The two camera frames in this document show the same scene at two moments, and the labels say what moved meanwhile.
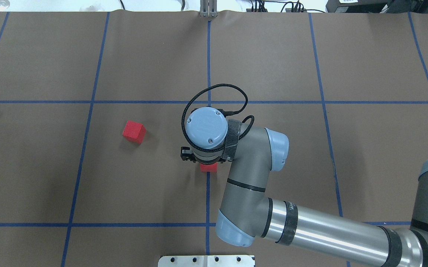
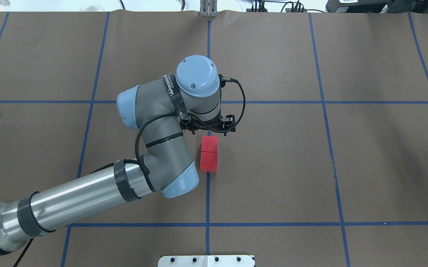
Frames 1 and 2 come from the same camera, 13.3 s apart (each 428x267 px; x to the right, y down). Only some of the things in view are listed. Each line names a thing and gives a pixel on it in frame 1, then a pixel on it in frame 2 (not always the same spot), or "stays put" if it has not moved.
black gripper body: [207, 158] → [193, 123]
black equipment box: [394, 6] stays put
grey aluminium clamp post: [208, 8] stays put
